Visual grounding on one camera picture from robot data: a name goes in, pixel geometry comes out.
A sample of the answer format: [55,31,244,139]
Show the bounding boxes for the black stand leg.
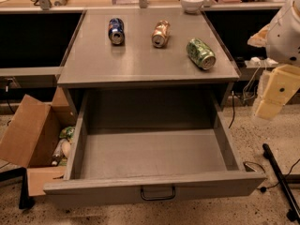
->
[262,143,300,224]

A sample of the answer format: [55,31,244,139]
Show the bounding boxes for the grey drawer cabinet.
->
[56,7,241,111]

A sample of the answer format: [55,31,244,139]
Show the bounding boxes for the cardboard box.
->
[0,87,77,197]

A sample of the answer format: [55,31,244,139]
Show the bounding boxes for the green soda can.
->
[187,37,217,70]

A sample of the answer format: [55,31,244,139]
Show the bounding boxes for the clear plastic bottle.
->
[52,139,67,166]

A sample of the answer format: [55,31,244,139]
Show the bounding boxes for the black chair leg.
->
[0,167,36,210]

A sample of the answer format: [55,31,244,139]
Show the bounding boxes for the white bowl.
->
[180,0,204,13]

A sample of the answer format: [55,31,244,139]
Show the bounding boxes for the open grey top drawer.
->
[44,87,265,208]

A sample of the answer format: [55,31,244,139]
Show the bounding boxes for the orange soda can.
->
[152,21,170,48]

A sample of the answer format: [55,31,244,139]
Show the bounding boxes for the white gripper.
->
[247,0,300,121]

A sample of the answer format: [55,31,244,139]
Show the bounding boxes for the black drawer handle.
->
[140,187,176,202]

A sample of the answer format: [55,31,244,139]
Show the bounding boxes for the green snack bag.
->
[59,127,75,143]

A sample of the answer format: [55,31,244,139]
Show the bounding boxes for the blue soda can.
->
[108,18,125,45]

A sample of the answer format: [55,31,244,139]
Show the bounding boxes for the black cable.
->
[228,90,236,129]

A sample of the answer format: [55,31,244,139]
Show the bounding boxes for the white power strip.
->
[245,57,278,68]

